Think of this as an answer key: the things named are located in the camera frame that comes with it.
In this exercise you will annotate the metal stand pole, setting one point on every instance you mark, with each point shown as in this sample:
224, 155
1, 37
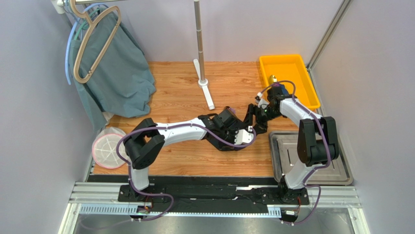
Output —
199, 63

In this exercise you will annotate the pink rimmed white mesh basket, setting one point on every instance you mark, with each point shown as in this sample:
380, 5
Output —
104, 148

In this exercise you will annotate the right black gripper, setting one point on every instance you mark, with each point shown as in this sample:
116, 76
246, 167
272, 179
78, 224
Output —
262, 116

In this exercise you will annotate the black paper napkin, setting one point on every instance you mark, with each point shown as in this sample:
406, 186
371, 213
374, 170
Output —
223, 145

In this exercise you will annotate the rolled dark blue napkin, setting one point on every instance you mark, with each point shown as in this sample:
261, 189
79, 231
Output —
283, 89

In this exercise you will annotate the teal hanging cloth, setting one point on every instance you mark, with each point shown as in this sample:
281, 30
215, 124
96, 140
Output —
122, 84

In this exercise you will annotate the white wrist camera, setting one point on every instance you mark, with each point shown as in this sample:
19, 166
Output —
261, 103
244, 137

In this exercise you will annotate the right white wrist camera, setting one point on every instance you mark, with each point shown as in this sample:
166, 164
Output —
261, 103

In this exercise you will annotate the white stand base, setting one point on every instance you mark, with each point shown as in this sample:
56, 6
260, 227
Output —
205, 87

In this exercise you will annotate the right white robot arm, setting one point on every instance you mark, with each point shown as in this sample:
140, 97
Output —
317, 143

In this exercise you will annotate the aluminium frame rail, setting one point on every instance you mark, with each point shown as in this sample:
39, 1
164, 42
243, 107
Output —
93, 208

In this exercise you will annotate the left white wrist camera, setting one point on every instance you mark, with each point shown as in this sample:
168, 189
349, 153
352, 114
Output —
244, 137

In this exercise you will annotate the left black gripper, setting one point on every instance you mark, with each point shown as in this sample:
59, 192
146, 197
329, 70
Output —
233, 132

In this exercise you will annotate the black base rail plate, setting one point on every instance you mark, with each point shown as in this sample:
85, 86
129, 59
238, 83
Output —
204, 194

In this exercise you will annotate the green clothes hanger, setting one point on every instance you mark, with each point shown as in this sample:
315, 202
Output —
84, 25

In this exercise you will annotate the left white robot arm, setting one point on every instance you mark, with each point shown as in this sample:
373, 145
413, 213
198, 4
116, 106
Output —
140, 148

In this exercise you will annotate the yellow plastic bin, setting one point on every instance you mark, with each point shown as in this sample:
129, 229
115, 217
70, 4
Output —
292, 68

